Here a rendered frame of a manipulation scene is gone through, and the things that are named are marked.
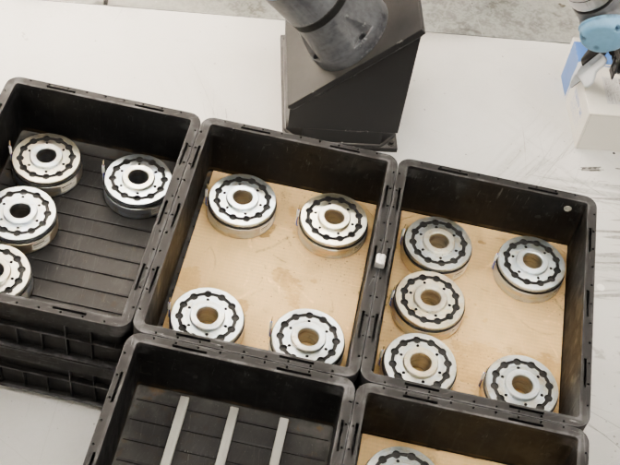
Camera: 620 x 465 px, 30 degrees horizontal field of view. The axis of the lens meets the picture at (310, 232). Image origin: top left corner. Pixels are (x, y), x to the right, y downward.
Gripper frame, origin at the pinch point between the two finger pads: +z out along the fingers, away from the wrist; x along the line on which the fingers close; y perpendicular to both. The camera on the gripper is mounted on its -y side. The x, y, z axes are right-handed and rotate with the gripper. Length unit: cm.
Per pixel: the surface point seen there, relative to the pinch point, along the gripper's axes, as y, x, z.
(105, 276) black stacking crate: 55, -85, -7
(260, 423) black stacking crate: 77, -63, -7
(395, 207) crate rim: 47, -45, -17
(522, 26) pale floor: -105, 16, 77
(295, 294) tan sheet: 56, -58, -7
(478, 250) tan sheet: 46, -30, -7
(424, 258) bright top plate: 50, -39, -10
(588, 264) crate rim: 55, -17, -17
